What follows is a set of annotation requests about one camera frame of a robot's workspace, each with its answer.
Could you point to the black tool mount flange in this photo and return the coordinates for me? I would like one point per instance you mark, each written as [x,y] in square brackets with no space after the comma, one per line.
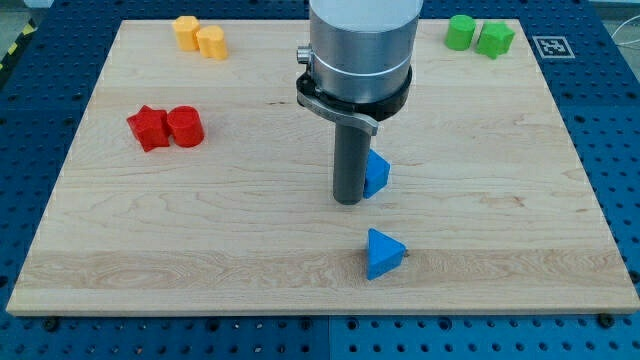
[361,116]

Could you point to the green star block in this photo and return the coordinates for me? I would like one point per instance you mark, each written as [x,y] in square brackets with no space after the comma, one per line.
[495,39]

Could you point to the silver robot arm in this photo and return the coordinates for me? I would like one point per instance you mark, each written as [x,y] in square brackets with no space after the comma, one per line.
[357,74]

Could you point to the yellow hexagon block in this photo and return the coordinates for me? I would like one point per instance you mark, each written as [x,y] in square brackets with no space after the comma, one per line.
[185,28]

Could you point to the green cylinder block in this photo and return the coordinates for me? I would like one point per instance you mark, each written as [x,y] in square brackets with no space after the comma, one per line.
[460,32]

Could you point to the blue cube block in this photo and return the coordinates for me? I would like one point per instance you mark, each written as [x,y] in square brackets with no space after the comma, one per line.
[377,173]

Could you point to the red cylinder block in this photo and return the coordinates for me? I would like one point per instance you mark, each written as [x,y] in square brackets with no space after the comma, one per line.
[185,126]

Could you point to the blue triangle block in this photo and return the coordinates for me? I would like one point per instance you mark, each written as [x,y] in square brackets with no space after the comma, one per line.
[383,254]

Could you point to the yellow heart block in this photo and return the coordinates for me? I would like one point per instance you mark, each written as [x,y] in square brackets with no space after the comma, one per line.
[212,42]

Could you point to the white fiducial marker tag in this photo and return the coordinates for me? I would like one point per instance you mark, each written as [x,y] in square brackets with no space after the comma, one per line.
[553,47]

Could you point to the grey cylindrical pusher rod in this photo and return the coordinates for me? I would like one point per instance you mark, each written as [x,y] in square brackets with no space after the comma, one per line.
[351,150]

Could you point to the wooden board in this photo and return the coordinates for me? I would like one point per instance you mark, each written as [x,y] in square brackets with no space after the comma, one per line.
[486,191]

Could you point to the red star block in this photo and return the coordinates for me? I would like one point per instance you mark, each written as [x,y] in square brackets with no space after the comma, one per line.
[149,127]

